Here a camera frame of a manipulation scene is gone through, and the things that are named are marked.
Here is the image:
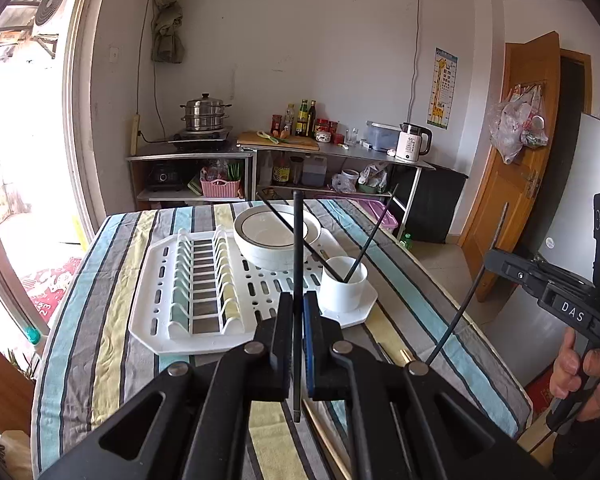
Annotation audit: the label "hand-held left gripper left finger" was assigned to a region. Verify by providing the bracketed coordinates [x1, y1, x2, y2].
[40, 292, 294, 480]

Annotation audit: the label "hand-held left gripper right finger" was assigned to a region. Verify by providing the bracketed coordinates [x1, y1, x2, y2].
[304, 292, 556, 480]

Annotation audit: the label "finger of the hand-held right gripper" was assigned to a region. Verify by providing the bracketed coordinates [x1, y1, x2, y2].
[484, 249, 556, 306]

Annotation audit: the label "black chopstick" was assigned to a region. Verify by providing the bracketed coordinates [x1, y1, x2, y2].
[257, 192, 343, 281]
[345, 184, 400, 283]
[292, 190, 304, 423]
[425, 203, 509, 365]

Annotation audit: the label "white utensil cup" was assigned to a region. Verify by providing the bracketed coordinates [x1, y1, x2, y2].
[320, 256, 368, 312]

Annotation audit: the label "person's right hand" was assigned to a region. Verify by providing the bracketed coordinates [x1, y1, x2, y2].
[550, 332, 600, 422]

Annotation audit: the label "wooden door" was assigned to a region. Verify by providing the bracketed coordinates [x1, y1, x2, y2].
[459, 31, 562, 303]

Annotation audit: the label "black cabinet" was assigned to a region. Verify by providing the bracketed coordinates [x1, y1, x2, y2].
[395, 165, 468, 245]

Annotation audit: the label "plain white bowl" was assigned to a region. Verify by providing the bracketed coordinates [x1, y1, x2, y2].
[302, 210, 323, 248]

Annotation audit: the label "white plastic dish rack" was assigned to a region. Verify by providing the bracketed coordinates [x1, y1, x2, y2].
[128, 227, 379, 356]

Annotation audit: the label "hanging plastic bags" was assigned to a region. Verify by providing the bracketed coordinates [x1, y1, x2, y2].
[489, 82, 550, 163]

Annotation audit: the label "purple-lidded storage box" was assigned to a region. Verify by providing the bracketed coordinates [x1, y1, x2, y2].
[314, 195, 398, 233]

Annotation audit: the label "white electric kettle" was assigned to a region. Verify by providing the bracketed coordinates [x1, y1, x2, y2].
[396, 122, 433, 163]

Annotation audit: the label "pink plastic basket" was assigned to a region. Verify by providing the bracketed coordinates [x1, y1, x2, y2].
[200, 178, 242, 199]

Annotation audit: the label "green bowl with bags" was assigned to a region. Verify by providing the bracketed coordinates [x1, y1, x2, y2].
[358, 165, 389, 195]

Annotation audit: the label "clear plastic storage container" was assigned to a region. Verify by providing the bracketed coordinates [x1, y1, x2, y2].
[366, 121, 401, 152]

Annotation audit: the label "stainless steel shelf table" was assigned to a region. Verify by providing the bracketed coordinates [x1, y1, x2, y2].
[237, 132, 436, 241]

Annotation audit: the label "wooden cutting board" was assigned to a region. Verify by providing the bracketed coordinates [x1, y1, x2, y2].
[237, 131, 320, 151]

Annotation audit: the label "black blender base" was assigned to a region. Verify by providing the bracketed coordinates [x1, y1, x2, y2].
[147, 162, 183, 192]

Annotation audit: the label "black induction cooker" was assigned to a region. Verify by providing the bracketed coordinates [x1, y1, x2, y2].
[172, 129, 233, 152]

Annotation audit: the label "wooden cabinet with steel top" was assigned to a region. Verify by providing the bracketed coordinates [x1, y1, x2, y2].
[126, 140, 256, 208]

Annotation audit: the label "red floor mat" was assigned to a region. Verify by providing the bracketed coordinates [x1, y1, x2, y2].
[20, 257, 83, 331]

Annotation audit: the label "stainless steel steamer pot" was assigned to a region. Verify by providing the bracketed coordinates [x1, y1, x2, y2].
[180, 93, 232, 133]

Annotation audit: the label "sliding glass door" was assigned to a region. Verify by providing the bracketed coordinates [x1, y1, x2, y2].
[0, 0, 131, 341]

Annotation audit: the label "tied green curtain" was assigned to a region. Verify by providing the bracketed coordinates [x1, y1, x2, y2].
[151, 0, 186, 64]

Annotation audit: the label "outdoor air conditioner unit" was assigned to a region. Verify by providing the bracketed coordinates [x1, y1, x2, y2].
[32, 0, 70, 28]

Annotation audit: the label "white bowl with black ring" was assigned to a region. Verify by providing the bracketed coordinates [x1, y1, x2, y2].
[233, 204, 315, 272]

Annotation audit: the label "giraffe wall poster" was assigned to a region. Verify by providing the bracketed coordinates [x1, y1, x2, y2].
[426, 48, 458, 127]

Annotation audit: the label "grey wall cable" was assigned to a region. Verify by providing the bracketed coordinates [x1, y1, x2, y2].
[408, 0, 422, 123]

